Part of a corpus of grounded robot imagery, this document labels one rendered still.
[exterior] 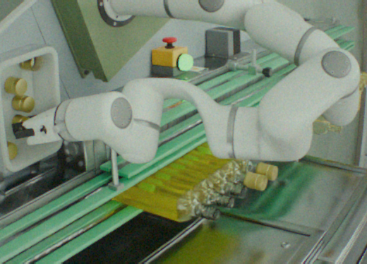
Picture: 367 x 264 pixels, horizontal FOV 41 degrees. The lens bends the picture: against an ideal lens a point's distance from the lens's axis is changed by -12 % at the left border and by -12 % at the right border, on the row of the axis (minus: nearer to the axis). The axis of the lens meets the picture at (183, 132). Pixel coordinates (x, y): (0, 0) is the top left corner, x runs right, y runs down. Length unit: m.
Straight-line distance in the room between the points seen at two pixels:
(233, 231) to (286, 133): 0.52
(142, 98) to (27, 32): 0.34
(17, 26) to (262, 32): 0.50
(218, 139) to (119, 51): 0.44
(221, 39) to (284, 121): 0.89
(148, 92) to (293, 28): 0.28
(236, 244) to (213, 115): 0.43
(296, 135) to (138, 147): 0.27
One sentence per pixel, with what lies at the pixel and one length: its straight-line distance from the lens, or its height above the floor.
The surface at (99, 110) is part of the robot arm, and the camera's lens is 0.85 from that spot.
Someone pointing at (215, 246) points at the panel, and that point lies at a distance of 1.21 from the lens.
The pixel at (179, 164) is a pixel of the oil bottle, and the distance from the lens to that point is 1.23.
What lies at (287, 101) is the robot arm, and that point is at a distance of 0.79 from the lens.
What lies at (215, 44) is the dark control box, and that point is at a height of 0.79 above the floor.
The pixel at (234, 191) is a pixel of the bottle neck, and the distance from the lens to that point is 1.17.
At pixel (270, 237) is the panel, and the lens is 1.24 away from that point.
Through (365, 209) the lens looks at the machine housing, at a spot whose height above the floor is 1.38.
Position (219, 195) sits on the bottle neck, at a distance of 1.13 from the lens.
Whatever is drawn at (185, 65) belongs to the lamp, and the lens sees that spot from 1.42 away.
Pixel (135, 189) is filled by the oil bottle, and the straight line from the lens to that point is 1.15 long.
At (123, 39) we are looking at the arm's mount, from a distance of 1.23.
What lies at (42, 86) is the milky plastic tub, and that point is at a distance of 1.11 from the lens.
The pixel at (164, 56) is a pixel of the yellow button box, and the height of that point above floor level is 0.80.
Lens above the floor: 1.62
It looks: 32 degrees down
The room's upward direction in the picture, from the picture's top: 103 degrees clockwise
